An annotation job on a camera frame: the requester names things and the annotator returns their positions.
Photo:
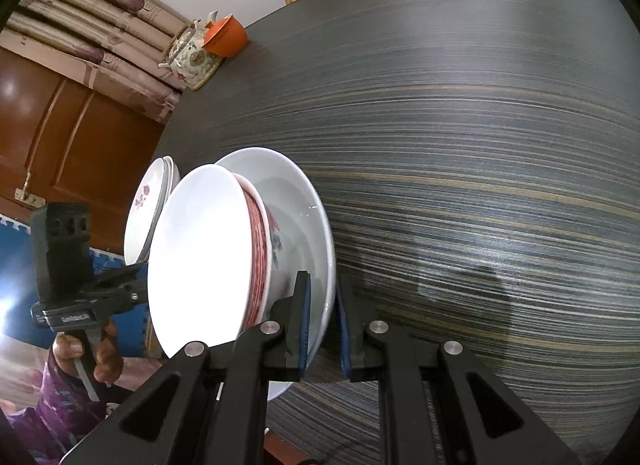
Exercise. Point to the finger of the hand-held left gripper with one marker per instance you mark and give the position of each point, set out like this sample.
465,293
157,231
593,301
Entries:
125,287

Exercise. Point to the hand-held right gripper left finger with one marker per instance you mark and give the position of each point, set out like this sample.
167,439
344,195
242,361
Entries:
303,325

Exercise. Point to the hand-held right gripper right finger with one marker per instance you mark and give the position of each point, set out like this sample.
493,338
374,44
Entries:
344,340

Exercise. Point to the white plate pink flower print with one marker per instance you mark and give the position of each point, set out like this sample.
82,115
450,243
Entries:
142,215

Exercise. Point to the white bowl red patterned outside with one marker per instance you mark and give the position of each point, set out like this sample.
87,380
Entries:
200,265

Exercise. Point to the large white bowl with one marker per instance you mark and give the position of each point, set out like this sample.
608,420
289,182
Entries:
300,205

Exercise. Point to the white plate blue rim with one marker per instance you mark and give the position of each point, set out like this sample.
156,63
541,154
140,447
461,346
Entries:
175,176

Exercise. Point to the person's left forearm purple sleeve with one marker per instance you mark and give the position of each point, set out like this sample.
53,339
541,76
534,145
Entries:
45,410

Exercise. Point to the person's left hand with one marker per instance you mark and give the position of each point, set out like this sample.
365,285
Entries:
107,355

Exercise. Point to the blue foam mat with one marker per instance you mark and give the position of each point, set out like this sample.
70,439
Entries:
15,265

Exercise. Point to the brass door latch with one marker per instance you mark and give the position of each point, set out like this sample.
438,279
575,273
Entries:
26,191

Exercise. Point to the brown wooden door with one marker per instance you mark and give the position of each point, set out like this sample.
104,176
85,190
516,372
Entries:
75,145

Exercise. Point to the floral ceramic teapot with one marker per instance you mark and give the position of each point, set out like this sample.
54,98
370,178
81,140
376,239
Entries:
192,62

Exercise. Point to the beige striped curtain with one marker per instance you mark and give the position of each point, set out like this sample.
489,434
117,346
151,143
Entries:
75,20

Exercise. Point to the orange cup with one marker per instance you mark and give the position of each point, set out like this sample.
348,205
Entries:
227,37

